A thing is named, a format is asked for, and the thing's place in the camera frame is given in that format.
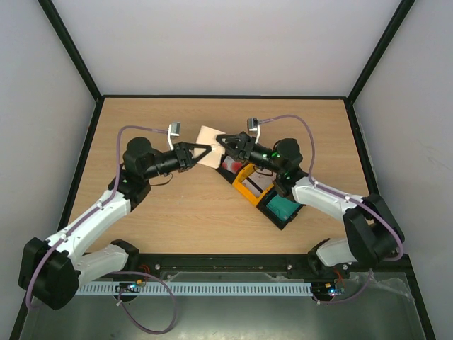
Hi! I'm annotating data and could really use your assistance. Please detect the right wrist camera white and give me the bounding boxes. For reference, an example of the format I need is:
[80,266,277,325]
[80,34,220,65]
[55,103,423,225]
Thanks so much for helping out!
[247,118,261,144]

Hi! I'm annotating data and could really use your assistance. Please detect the black bin with red cards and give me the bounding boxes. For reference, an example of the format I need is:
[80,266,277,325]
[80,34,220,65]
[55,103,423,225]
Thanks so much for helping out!
[216,155,253,185]

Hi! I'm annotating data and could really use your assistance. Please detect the teal cards stack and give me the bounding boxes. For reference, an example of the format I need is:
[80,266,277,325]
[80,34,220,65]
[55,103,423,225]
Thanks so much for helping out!
[267,195,300,221]

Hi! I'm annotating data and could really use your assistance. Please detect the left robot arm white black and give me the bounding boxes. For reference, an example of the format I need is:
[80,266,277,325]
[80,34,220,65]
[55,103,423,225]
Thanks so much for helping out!
[18,137,212,310]

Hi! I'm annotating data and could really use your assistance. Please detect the beige card holder wallet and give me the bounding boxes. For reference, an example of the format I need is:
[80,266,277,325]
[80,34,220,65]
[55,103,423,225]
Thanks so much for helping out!
[195,125,225,169]

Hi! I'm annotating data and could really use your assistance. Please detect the black aluminium frame rail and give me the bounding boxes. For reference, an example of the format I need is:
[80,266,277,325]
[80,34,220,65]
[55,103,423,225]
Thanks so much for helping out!
[88,251,411,284]

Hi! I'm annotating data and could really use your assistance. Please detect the stack of red white cards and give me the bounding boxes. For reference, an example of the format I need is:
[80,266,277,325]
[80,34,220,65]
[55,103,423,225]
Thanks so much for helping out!
[221,156,244,174]

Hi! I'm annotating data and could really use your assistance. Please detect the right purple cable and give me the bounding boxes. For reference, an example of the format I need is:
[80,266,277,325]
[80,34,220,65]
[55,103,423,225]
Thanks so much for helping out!
[260,113,406,263]

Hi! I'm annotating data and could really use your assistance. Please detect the light blue cable duct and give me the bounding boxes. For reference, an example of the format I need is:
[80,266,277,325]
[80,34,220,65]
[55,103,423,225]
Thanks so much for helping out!
[76,281,312,297]

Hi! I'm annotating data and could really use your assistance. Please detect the white cards in yellow bin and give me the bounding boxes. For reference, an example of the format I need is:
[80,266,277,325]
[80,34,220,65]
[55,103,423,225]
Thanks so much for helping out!
[242,171,275,197]

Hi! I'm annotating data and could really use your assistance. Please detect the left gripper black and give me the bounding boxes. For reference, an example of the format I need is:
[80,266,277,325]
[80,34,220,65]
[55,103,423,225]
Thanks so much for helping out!
[143,142,211,181]

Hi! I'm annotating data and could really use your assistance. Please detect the yellow bin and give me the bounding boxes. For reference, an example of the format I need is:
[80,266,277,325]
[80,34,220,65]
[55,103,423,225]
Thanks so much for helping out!
[233,164,276,207]

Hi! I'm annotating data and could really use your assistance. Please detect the black bin with teal cards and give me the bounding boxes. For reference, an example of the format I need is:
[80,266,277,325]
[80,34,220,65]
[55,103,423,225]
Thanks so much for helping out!
[256,189,304,230]

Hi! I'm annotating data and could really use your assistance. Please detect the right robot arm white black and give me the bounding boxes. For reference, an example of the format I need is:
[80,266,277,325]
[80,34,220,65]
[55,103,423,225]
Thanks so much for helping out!
[216,132,404,278]

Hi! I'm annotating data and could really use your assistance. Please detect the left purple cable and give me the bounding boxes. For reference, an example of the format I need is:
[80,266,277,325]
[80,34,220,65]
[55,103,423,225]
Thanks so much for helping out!
[26,124,171,309]

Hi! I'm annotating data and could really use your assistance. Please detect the purple cable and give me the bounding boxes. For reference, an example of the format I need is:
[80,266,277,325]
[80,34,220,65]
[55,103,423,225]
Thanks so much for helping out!
[26,124,171,309]
[260,113,406,263]

